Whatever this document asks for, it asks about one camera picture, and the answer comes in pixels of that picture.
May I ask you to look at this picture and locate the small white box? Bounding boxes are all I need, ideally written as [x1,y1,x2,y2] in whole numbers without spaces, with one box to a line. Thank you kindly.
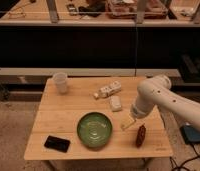
[110,96,122,112]

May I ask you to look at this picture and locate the dark box at right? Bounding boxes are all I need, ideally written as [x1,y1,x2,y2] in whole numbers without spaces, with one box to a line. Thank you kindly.
[178,54,200,83]

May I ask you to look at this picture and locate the light wooden table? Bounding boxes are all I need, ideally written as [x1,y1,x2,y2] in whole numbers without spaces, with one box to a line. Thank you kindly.
[24,77,173,160]

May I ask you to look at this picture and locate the blue power box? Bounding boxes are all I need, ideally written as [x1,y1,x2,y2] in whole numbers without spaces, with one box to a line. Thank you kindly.
[180,125,200,144]

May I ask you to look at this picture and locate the black remote on shelf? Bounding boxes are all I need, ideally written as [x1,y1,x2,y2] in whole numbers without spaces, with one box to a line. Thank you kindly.
[66,4,78,16]

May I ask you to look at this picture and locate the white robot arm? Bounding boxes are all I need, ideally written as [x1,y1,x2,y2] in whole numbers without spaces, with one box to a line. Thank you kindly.
[121,75,200,131]

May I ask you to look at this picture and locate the white ceramic cup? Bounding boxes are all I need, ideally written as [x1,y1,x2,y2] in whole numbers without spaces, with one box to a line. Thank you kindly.
[52,72,68,94]

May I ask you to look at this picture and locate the dark red chili pepper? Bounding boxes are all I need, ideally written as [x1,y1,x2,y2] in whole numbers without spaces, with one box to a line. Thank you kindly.
[136,125,146,147]

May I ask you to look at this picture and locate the black cable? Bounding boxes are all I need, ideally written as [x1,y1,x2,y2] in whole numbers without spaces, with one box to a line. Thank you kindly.
[169,143,200,171]

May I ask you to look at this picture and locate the green ceramic bowl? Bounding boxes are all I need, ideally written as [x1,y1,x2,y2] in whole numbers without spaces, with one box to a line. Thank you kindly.
[77,112,113,148]

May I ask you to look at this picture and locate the eyeglasses on shelf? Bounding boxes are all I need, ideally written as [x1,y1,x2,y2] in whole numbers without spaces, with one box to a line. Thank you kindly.
[8,12,26,19]

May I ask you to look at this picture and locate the black smartphone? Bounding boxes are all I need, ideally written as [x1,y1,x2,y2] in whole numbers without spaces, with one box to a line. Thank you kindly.
[44,136,70,153]

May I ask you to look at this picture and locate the red tray on shelf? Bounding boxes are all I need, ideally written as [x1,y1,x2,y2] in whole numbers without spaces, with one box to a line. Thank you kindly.
[106,0,168,19]

